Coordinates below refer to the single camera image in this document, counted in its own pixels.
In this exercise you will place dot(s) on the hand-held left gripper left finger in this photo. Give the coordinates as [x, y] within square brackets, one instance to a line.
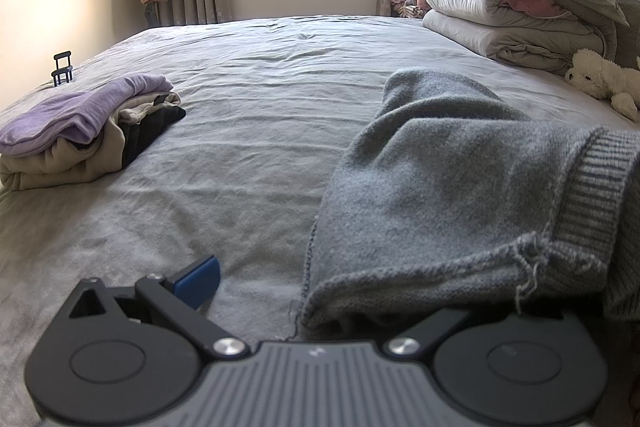
[200, 279]

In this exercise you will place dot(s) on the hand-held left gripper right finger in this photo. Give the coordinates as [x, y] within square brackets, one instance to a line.
[430, 332]

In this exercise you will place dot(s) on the grey knit sweater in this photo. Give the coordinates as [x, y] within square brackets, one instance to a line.
[450, 182]

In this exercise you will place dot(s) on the black folded garment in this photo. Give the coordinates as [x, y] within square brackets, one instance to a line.
[150, 132]

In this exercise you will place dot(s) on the bed with grey sheet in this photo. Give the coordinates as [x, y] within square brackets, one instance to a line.
[250, 107]

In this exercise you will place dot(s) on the beige folded garment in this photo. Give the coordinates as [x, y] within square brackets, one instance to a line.
[50, 169]

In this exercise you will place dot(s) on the purple folded garment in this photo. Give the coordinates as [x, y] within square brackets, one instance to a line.
[75, 112]

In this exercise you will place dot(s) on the small black stand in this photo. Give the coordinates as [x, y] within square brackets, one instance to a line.
[62, 72]

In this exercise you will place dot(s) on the dark blue hanging garment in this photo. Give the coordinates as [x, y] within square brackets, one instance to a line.
[151, 14]

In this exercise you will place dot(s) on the white plush toy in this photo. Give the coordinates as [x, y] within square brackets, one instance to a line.
[600, 79]

